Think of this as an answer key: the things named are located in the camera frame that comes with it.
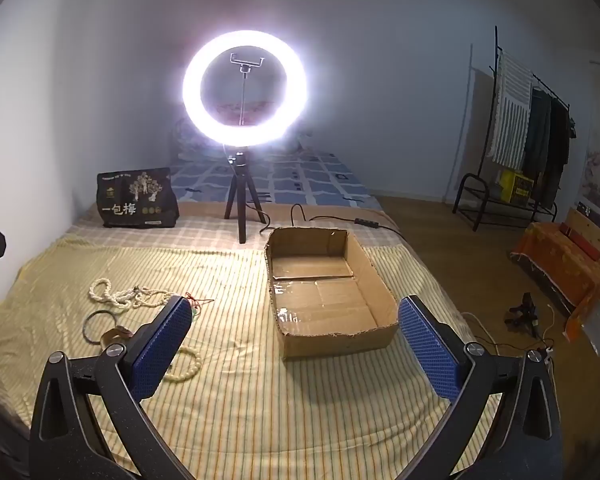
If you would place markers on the dark green garment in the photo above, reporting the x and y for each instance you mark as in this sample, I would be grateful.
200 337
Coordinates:
537 130

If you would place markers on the red flat box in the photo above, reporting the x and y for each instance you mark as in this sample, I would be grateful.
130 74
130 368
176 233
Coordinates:
580 240

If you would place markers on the white power strip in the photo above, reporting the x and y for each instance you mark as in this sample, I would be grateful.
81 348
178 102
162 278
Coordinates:
546 354

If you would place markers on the dark long box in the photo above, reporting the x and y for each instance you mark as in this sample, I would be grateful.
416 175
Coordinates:
594 216

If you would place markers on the orange cloth covered box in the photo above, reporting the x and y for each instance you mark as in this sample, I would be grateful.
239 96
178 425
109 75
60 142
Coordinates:
555 260

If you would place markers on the black tripod stand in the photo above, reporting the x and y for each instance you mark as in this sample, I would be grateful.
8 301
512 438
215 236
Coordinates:
241 200

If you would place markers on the striped towel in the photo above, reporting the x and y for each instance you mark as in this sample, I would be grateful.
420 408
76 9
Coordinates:
510 110

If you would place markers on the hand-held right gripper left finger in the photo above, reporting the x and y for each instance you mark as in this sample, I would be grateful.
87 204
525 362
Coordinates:
161 347

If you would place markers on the wooden board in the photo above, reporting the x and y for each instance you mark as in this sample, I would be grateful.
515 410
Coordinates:
587 227

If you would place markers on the black garment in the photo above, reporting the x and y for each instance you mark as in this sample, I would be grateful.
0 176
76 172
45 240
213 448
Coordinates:
560 150

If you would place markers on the yellow box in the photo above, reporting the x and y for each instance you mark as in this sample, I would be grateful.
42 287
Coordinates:
517 185

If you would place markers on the yellow striped blanket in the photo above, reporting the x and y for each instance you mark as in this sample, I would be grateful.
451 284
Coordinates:
230 410

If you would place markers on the dark patterned bangle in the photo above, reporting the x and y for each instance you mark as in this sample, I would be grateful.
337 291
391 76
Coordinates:
85 328

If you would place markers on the black printed snack bag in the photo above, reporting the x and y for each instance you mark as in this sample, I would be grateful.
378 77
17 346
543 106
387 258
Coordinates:
137 200

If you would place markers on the cardboard box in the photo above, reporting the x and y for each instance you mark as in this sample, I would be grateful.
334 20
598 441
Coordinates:
320 295

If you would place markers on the black clothes rack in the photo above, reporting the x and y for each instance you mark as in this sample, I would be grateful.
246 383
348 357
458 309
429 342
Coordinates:
494 50

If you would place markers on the blue checked quilt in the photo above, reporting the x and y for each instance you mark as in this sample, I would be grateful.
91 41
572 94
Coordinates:
305 175

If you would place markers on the beige plaid sheet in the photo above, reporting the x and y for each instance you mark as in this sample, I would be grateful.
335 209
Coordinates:
190 235

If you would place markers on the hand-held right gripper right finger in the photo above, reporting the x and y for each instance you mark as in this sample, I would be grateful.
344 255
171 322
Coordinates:
430 350

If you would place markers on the black phone holder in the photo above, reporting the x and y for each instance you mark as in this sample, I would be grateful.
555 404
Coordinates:
246 62

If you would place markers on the small black tripod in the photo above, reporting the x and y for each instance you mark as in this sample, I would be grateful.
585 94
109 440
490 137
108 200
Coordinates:
525 310

